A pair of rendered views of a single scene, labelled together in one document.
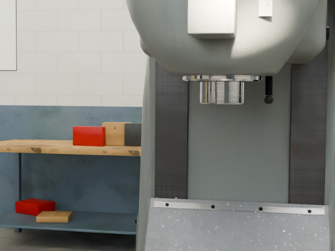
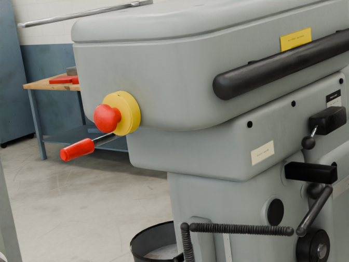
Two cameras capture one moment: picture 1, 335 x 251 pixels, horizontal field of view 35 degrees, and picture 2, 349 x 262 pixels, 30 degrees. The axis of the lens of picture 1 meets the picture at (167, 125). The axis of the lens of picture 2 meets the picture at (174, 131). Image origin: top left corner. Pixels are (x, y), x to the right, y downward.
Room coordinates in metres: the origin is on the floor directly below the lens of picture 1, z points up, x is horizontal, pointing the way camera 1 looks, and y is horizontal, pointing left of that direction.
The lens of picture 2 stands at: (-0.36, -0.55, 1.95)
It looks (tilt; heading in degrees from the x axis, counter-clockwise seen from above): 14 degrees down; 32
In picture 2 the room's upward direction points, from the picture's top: 8 degrees counter-clockwise
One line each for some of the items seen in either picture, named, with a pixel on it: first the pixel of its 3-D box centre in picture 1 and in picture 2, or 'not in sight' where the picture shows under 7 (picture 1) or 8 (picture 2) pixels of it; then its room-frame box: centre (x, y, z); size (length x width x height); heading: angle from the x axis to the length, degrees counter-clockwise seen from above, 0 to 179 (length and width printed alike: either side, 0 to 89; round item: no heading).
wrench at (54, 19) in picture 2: not in sight; (88, 12); (0.45, 0.08, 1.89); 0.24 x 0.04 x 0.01; 167
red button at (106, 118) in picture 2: not in sight; (108, 117); (0.33, -0.01, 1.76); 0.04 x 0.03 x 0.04; 80
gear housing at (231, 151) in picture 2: not in sight; (240, 117); (0.62, -0.07, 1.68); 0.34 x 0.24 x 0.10; 170
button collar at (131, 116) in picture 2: not in sight; (120, 113); (0.35, -0.02, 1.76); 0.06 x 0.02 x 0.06; 80
